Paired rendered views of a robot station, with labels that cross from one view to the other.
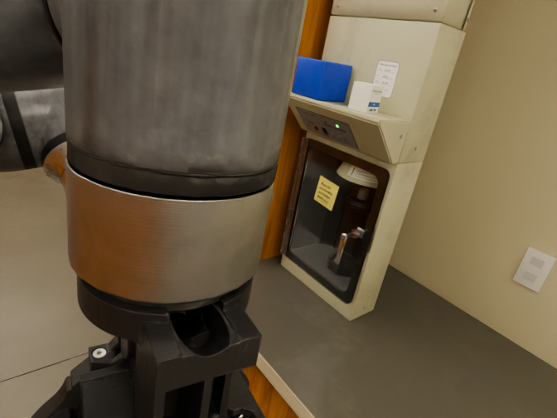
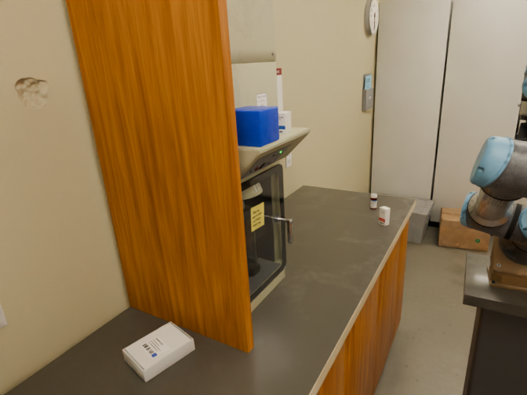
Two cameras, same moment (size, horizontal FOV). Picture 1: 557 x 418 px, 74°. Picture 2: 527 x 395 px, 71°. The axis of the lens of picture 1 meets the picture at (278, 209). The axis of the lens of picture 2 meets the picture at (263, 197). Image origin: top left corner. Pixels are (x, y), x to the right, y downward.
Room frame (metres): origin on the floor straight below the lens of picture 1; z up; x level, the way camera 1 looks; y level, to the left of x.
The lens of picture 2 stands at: (1.25, 0.91, 1.71)
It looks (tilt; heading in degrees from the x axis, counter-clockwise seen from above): 20 degrees down; 254
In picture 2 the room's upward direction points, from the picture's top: 3 degrees counter-clockwise
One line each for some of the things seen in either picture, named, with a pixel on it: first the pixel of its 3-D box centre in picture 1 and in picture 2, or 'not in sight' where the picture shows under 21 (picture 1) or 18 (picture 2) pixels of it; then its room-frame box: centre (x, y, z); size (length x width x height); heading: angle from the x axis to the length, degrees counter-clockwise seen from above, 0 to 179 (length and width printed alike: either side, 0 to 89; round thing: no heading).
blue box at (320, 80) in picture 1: (322, 79); (253, 125); (1.00, -0.05, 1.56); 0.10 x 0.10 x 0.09; 42
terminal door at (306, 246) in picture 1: (326, 219); (261, 234); (0.97, -0.14, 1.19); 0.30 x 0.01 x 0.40; 42
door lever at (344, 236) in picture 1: (346, 246); (285, 230); (0.87, -0.19, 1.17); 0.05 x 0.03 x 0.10; 132
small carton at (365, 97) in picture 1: (365, 97); (280, 122); (0.89, -0.15, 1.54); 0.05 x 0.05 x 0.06; 49
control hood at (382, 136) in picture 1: (337, 125); (270, 153); (0.93, -0.11, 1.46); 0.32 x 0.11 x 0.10; 42
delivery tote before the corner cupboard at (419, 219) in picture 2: not in sight; (397, 217); (-0.98, -2.03, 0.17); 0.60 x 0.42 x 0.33; 130
